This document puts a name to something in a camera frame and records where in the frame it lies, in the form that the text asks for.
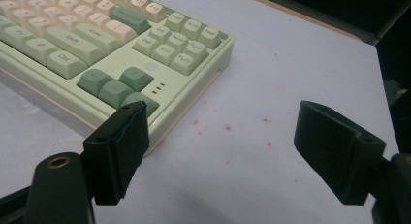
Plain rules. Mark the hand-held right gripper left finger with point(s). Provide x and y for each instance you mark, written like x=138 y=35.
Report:
x=119 y=153

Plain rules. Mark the green and cream keyboard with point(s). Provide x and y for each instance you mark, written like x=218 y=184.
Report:
x=181 y=88

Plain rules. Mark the black metal stand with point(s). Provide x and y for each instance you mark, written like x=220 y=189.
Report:
x=339 y=10

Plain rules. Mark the white board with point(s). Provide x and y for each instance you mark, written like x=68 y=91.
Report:
x=258 y=72

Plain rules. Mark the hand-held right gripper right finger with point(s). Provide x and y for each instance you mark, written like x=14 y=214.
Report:
x=336 y=153

